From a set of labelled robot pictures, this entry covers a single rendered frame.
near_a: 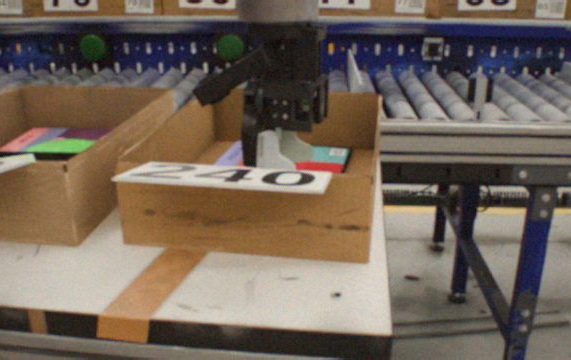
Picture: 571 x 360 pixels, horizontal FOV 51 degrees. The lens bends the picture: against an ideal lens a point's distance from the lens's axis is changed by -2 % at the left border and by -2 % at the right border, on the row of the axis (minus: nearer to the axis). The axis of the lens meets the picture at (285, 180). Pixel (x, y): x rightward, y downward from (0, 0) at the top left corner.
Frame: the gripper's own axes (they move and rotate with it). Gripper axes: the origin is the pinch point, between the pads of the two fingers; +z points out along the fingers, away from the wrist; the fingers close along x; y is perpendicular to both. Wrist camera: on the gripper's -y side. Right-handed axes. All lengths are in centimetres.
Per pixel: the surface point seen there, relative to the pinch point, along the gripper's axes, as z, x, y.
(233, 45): -3, 89, -43
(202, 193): -3.3, -11.7, -2.4
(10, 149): 0.3, 2.7, -42.2
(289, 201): -3.0, -10.1, 6.9
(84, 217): 1.1, -13.1, -17.1
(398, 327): 78, 90, 8
